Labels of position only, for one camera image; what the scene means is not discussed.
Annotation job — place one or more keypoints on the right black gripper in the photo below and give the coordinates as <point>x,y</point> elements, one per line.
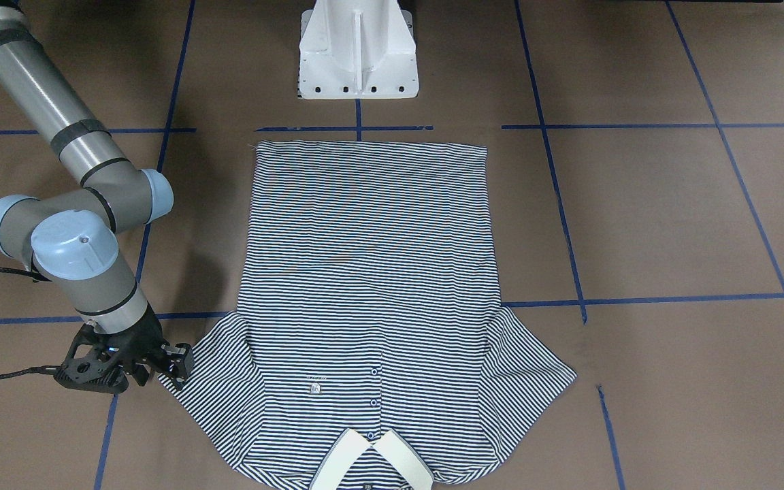
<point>145,342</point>

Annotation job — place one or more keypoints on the navy white striped polo shirt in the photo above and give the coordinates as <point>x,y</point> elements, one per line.
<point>369,347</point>

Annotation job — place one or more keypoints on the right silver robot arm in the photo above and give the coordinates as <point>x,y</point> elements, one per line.
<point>71,239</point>

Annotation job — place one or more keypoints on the white mounting post base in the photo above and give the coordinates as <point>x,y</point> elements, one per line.
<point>358,50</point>

